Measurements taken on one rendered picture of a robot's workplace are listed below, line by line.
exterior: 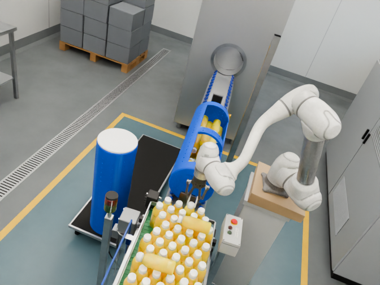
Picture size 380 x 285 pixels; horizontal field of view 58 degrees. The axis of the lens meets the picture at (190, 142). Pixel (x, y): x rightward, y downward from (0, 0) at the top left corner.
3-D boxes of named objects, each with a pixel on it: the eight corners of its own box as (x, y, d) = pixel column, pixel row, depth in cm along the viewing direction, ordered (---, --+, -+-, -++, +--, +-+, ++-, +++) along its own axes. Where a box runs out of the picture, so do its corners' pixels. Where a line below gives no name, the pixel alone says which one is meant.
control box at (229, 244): (237, 229, 202) (243, 217, 196) (234, 257, 186) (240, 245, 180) (221, 224, 202) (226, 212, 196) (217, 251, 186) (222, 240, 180)
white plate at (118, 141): (125, 158, 223) (124, 159, 224) (145, 137, 245) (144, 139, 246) (89, 141, 228) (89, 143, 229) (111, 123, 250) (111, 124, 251)
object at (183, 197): (191, 208, 217) (197, 194, 209) (191, 211, 215) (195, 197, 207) (177, 203, 217) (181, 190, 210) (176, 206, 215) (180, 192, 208)
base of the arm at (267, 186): (284, 176, 241) (288, 171, 238) (288, 198, 223) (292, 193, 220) (260, 169, 240) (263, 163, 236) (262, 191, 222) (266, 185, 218)
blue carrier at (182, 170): (223, 135, 287) (233, 107, 271) (206, 209, 216) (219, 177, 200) (191, 125, 288) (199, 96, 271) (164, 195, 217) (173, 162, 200)
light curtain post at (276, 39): (224, 177, 392) (280, 35, 293) (224, 181, 387) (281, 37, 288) (219, 176, 392) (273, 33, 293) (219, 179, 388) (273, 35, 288)
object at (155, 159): (181, 159, 401) (184, 149, 392) (123, 260, 280) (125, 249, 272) (141, 143, 407) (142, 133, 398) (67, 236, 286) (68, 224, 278)
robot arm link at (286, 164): (280, 169, 235) (294, 146, 223) (296, 189, 224) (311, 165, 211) (262, 172, 228) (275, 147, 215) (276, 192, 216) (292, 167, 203)
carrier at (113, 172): (112, 241, 275) (130, 217, 297) (125, 160, 224) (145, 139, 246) (82, 226, 280) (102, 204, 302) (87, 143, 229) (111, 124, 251)
